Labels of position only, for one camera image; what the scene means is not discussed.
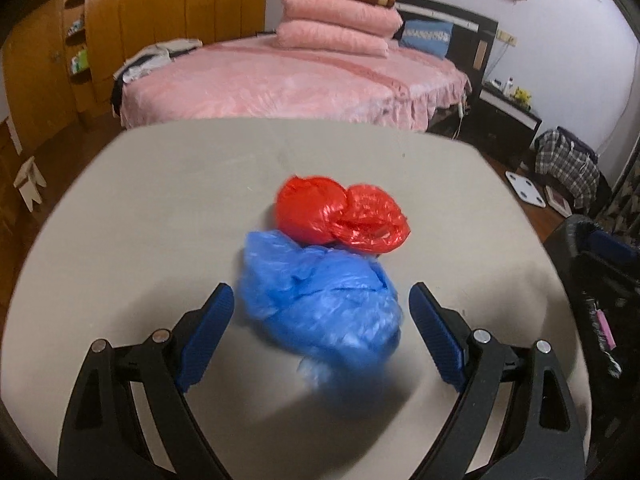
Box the blue cushion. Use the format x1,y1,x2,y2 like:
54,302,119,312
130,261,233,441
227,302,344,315
399,20,454,58

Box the pink face mask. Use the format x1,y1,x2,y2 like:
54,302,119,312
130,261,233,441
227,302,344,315
597,310,616,350

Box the white bathroom scale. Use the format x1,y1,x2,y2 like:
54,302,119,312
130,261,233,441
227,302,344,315
504,171,547,208

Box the clothes pile on bed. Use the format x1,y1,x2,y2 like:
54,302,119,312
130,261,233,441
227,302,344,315
111,38,203,117

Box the wooden wardrobe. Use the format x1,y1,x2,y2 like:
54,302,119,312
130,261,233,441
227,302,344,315
2,0,266,155

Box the blue plastic bag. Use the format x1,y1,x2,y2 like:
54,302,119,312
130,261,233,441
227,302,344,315
239,230,404,394

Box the lower pink pillow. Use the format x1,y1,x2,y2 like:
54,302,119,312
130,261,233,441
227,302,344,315
276,20,388,58

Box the black nightstand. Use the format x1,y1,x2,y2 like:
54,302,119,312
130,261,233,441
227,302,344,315
458,84,542,169

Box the black headboard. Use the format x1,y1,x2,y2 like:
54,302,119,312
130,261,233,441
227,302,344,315
395,0,499,98

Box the pink bed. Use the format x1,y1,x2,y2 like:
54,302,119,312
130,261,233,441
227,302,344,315
118,36,472,131

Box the red plastic bag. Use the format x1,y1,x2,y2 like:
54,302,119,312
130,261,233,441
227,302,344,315
274,176,411,255

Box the white wooden stool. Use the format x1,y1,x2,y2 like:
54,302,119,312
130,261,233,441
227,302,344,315
2,116,48,214

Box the plaid shirt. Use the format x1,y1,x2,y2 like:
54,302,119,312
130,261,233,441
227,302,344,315
534,128,601,209

